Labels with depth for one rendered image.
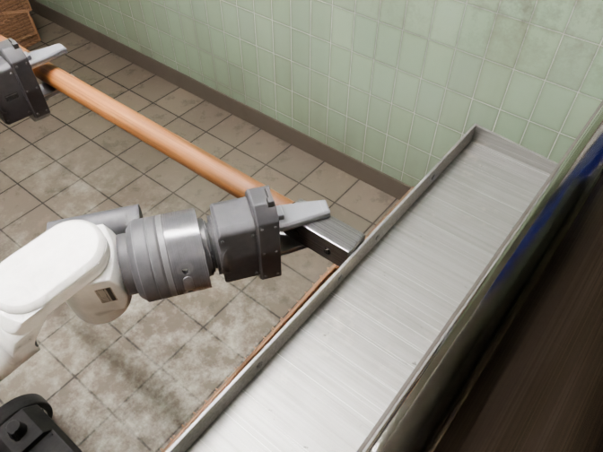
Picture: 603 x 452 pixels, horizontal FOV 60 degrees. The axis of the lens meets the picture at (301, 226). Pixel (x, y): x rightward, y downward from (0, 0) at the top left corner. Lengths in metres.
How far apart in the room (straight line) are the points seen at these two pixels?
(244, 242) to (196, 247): 0.05
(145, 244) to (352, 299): 0.21
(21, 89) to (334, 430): 0.64
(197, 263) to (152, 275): 0.05
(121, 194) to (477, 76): 1.55
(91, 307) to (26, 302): 0.08
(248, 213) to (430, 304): 0.21
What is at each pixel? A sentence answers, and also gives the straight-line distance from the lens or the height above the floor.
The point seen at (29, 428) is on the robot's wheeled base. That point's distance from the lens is 1.68.
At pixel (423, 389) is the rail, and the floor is 1.44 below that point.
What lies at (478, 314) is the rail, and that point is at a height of 1.44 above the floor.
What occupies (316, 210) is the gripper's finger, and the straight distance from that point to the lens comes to 0.56.
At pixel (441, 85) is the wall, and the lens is 1.95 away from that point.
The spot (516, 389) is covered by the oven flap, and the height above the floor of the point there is 1.41.
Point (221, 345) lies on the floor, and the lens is 1.88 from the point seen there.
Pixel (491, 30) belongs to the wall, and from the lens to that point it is 1.80.
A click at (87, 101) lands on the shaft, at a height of 1.20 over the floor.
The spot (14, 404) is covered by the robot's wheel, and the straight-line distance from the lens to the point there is 1.76.
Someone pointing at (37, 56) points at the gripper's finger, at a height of 1.23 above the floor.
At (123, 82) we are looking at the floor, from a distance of 3.18.
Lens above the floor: 1.63
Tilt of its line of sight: 48 degrees down
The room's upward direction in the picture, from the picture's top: straight up
